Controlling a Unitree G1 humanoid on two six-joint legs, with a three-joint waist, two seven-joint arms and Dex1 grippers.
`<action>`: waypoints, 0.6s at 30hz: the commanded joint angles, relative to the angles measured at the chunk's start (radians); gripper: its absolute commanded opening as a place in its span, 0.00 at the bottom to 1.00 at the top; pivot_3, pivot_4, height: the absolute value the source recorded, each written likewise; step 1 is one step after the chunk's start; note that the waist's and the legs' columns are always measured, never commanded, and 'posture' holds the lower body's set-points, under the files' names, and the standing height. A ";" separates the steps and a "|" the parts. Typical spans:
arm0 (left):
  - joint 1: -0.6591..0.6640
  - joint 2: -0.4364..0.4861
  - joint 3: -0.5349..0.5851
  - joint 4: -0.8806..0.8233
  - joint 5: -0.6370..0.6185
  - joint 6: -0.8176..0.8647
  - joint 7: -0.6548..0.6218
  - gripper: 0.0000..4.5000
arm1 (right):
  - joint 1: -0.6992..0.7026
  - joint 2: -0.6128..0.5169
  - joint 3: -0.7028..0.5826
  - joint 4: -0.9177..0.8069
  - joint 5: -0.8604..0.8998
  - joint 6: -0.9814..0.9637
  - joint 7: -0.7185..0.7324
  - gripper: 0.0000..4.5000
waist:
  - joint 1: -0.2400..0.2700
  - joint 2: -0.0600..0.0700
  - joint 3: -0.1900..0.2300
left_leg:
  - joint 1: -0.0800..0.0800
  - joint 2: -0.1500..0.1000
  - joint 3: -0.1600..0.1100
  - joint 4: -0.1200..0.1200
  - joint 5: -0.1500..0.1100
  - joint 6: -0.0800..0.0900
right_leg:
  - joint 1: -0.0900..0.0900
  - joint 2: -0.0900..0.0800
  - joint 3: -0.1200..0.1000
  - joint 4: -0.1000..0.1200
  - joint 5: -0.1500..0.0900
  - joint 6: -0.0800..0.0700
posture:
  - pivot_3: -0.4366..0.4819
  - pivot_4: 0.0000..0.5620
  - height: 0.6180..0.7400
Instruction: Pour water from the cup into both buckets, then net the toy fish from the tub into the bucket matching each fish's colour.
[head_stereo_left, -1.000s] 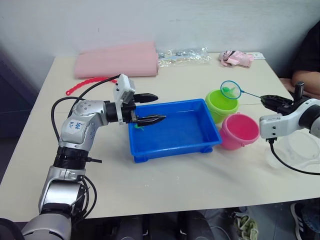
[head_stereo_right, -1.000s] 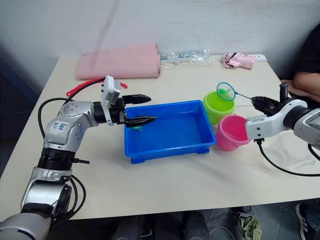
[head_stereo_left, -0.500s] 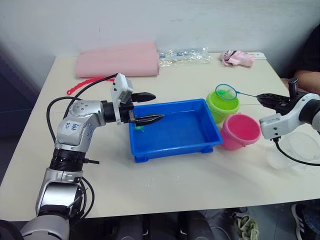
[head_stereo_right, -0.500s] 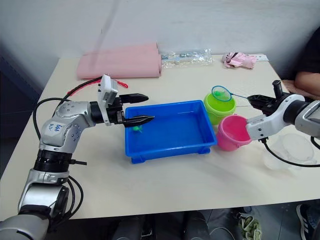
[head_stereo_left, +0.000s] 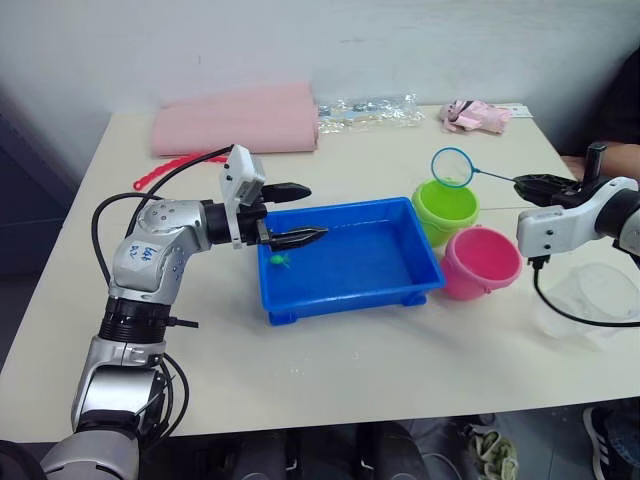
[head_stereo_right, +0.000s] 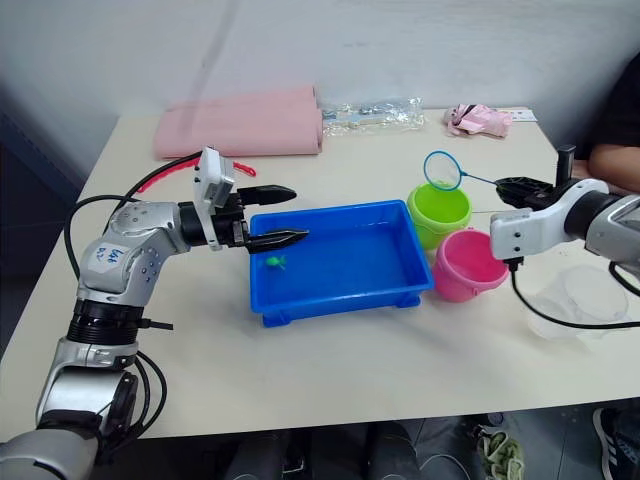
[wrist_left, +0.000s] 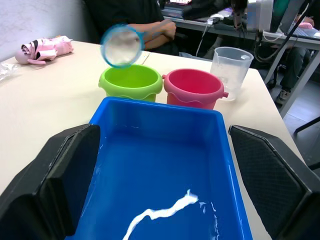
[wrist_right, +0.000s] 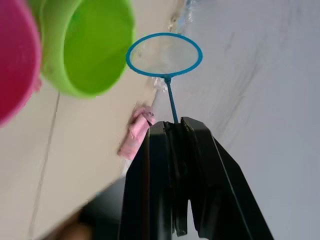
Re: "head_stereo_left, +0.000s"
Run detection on clear plastic cup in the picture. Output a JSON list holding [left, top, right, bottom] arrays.
[[533, 261, 640, 348]]

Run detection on bystander bare hand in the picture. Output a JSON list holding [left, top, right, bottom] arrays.
[[559, 155, 590, 179]]

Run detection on green plastic bucket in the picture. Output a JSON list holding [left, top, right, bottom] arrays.
[[411, 179, 482, 248]]

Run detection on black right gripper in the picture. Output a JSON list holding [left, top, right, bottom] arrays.
[[513, 173, 594, 208]]

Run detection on bystander dark torso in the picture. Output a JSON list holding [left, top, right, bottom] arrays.
[[555, 47, 640, 157]]

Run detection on red plastic toothed strip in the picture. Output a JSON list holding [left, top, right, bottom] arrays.
[[131, 154, 230, 191]]

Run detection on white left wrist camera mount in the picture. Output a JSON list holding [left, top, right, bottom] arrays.
[[217, 144, 267, 250]]

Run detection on green white crumpled cloth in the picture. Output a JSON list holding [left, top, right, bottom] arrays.
[[463, 423, 520, 480]]

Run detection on pink plastic bucket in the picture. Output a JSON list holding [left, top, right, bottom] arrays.
[[438, 226, 524, 301]]

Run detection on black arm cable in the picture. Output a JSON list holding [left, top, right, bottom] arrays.
[[91, 144, 237, 292], [531, 256, 640, 329]]

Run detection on black wrist watch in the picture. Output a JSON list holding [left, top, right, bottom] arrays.
[[586, 142, 610, 182]]

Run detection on pink packaged toy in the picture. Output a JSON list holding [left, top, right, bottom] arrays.
[[438, 98, 512, 136]]

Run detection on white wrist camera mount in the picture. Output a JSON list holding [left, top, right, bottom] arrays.
[[516, 176, 640, 259], [217, 144, 267, 250]]

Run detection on small blue fishing net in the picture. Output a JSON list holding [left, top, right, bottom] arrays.
[[430, 146, 519, 190]]

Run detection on folded pink cloth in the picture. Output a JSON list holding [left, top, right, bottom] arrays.
[[150, 81, 321, 159]]

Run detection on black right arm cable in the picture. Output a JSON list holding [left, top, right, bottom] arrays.
[[531, 256, 640, 329]]

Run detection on black white sneaker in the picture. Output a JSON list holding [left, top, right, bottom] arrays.
[[581, 405, 640, 480]]

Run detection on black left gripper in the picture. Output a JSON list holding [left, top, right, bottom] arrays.
[[236, 182, 330, 253]]

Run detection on clear plastic bag of parts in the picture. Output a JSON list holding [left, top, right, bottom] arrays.
[[316, 91, 427, 136]]

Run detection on black upper arm cables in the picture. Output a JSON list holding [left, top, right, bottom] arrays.
[[133, 349, 192, 444]]

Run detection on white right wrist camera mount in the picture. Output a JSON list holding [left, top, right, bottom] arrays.
[[516, 176, 640, 259]]

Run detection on blue plastic tub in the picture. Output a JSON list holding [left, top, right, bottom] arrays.
[[256, 196, 447, 327]]

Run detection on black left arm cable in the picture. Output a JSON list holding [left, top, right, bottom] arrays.
[[91, 144, 237, 292]]

